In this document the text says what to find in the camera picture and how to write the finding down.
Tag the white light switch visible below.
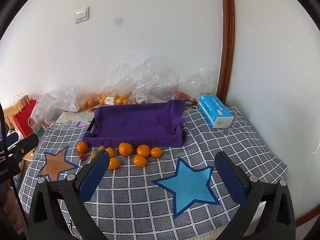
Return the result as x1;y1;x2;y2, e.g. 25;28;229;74
74;6;90;23

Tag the blue tissue pack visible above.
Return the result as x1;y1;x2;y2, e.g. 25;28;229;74
198;94;234;128

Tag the black tray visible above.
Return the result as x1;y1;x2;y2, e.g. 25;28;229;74
86;116;100;137

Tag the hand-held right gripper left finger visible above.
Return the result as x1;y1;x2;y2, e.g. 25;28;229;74
28;150;110;240

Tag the clear bag of red fruits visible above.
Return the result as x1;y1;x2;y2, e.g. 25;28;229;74
165;65;218;103

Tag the white plastic bag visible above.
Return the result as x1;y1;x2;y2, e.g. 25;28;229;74
30;85;80;130

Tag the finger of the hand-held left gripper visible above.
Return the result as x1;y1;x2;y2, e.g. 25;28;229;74
5;133;39;159

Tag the brown wooden door frame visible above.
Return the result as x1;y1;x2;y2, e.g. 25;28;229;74
216;0;236;100

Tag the grey checked star-print cloth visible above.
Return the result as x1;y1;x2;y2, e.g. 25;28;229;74
19;105;288;240

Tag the clear bag of mandarins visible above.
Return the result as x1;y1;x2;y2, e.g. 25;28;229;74
77;60;150;113

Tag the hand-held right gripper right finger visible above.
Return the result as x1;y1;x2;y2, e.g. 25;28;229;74
214;151;295;240

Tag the brown paper bag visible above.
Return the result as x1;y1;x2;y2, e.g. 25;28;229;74
4;104;20;130

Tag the red paper bag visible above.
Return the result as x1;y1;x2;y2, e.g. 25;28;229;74
13;94;38;138

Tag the purple towel-lined tray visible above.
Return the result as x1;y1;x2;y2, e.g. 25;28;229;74
82;99;188;147

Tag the crumpled clear plastic bag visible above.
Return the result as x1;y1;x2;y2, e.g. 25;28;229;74
135;59;180;104

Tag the person's left hand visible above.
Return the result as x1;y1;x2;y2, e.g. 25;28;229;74
0;187;24;233

